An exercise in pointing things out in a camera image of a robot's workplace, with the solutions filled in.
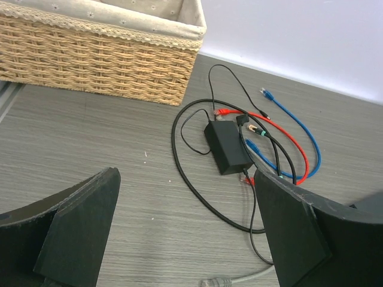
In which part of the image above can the thin black power cord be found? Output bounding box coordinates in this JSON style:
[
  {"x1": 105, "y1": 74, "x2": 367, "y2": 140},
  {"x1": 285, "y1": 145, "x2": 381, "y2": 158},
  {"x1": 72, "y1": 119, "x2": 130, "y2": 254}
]
[{"x1": 181, "y1": 64, "x2": 275, "y2": 266}]

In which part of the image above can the blue ethernet cable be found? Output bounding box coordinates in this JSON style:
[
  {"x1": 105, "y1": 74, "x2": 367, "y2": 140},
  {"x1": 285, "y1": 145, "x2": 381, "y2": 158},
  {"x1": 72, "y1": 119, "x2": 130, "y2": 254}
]
[{"x1": 245, "y1": 87, "x2": 322, "y2": 181}]

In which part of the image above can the wicker basket with liner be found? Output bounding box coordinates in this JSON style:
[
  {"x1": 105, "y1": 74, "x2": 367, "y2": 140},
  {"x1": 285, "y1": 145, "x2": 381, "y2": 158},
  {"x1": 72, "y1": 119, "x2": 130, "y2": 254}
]
[{"x1": 1, "y1": 1, "x2": 207, "y2": 106}]

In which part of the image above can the grey ethernet cable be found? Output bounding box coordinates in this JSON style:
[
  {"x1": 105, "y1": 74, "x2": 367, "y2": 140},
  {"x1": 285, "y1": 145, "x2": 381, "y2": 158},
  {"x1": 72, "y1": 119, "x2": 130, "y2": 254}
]
[{"x1": 200, "y1": 264, "x2": 275, "y2": 287}]

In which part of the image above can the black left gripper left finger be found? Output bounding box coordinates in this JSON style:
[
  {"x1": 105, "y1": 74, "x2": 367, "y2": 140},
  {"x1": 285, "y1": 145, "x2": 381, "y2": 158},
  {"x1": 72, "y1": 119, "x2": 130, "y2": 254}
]
[{"x1": 1, "y1": 167, "x2": 120, "y2": 286}]

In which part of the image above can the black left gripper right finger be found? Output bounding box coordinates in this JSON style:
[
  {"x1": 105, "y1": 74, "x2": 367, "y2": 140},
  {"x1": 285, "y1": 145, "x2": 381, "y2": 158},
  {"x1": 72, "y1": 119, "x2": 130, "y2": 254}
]
[{"x1": 255, "y1": 170, "x2": 382, "y2": 286}]

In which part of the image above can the red ethernet cable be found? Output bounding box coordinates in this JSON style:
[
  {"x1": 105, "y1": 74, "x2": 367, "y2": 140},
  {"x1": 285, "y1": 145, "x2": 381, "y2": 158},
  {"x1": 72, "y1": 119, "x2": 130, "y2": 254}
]
[{"x1": 213, "y1": 108, "x2": 309, "y2": 187}]

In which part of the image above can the black power adapter brick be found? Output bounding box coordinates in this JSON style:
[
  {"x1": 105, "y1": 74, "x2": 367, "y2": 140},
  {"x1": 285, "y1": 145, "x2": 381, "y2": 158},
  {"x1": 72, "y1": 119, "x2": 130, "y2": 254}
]
[{"x1": 204, "y1": 121, "x2": 253, "y2": 175}]

